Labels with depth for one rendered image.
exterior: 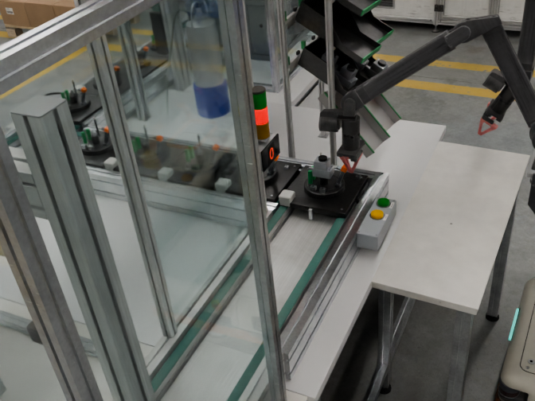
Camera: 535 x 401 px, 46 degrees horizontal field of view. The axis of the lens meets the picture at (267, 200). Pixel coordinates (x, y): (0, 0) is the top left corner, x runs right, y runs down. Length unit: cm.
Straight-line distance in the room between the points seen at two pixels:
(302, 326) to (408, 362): 125
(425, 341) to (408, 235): 92
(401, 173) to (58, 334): 186
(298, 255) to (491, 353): 126
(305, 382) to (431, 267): 59
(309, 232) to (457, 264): 48
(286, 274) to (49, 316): 124
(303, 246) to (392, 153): 73
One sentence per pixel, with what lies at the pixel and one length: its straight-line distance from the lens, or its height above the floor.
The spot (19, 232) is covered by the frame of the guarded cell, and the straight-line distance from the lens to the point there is 70.
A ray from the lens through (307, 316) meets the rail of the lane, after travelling 174.
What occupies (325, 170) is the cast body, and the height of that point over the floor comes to 106.
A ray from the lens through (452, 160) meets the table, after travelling 257.
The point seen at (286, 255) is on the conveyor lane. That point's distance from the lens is 200.
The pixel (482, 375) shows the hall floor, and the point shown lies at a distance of 291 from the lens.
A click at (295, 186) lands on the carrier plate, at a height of 97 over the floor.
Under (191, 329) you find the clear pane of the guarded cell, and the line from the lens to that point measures 109.
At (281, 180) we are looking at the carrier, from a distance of 225.
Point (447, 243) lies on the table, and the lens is 214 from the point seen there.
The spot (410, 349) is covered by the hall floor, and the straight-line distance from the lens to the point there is 295.
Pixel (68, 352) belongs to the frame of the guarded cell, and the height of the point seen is 164.
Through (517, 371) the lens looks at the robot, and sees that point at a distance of 257.
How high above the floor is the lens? 220
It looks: 35 degrees down
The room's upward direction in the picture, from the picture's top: 6 degrees counter-clockwise
